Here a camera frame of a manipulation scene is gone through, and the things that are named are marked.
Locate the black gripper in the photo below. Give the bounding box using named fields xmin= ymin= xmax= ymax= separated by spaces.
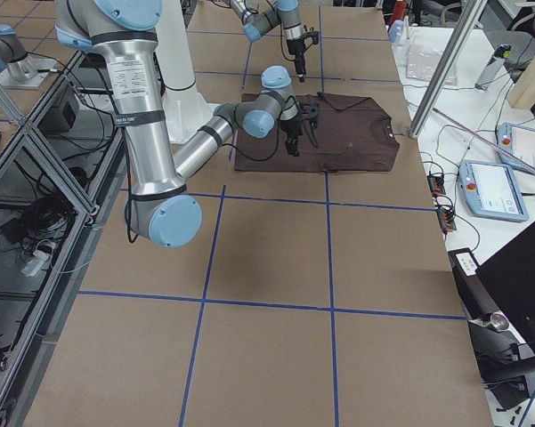
xmin=279 ymin=117 xmax=303 ymax=157
xmin=287 ymin=38 xmax=306 ymax=83

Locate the dark brown t-shirt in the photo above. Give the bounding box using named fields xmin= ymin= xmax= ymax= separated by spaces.
xmin=234 ymin=93 xmax=400 ymax=173

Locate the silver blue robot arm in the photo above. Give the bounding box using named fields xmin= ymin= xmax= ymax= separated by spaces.
xmin=55 ymin=1 xmax=300 ymax=247
xmin=223 ymin=0 xmax=319 ymax=83

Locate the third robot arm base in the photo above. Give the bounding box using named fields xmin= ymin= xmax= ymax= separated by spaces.
xmin=0 ymin=24 xmax=58 ymax=89

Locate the red cylinder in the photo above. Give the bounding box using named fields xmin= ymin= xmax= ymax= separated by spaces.
xmin=392 ymin=0 xmax=407 ymax=22

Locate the clear plastic bag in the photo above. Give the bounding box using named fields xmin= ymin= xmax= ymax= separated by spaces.
xmin=406 ymin=44 xmax=442 ymax=82

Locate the small circuit board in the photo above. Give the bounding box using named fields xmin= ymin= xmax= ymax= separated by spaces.
xmin=426 ymin=173 xmax=457 ymax=236

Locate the near teach pendant tablet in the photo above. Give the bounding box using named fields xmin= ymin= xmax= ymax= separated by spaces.
xmin=458 ymin=160 xmax=529 ymax=222

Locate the teach pendant tablet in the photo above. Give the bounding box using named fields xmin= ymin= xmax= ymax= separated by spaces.
xmin=458 ymin=160 xmax=529 ymax=222
xmin=497 ymin=123 xmax=535 ymax=167

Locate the black power box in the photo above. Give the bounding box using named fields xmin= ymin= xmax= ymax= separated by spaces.
xmin=448 ymin=248 xmax=479 ymax=278

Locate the far teach pendant tablet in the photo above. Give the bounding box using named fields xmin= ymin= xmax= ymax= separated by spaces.
xmin=497 ymin=123 xmax=535 ymax=167

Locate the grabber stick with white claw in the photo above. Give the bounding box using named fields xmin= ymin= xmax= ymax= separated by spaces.
xmin=433 ymin=108 xmax=535 ymax=176

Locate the black monitor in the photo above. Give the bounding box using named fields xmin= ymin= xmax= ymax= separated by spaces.
xmin=477 ymin=221 xmax=535 ymax=353

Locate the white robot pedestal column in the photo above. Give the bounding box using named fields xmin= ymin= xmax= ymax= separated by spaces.
xmin=156 ymin=0 xmax=212 ymax=144

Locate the aluminium frame post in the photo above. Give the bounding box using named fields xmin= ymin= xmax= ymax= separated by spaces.
xmin=409 ymin=0 xmax=487 ymax=138

